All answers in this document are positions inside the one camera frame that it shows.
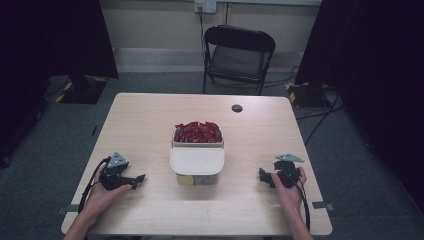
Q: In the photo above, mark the person's left hand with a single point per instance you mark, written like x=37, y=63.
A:
x=100, y=198

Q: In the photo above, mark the white box lid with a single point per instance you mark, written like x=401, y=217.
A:
x=197, y=160

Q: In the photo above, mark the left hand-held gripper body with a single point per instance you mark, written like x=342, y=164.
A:
x=113, y=173

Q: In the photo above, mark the beige storage box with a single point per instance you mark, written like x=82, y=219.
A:
x=197, y=179

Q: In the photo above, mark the black folding chair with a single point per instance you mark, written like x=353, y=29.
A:
x=238, y=60

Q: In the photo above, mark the black curtain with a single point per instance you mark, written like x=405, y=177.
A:
x=376, y=66
x=50, y=40

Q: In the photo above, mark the striped black stand base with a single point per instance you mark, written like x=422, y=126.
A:
x=305, y=95
x=81, y=90

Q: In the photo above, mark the tray of red items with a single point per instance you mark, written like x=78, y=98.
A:
x=198, y=132

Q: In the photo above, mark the yellow jelly cup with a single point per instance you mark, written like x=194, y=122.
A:
x=185, y=180

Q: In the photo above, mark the white wall outlet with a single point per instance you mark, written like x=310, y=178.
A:
x=205, y=6

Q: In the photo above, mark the person's right hand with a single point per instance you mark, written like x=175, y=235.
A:
x=289, y=196

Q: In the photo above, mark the black stand legs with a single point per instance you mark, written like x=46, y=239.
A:
x=321, y=120

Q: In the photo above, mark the grey table grommet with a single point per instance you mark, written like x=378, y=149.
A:
x=237, y=108

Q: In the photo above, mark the grey tape strip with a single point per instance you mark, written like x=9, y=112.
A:
x=322, y=205
x=68, y=209

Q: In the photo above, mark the small dark floor object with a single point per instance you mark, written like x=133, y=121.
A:
x=94, y=130

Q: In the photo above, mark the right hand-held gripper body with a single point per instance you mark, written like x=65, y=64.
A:
x=287, y=171

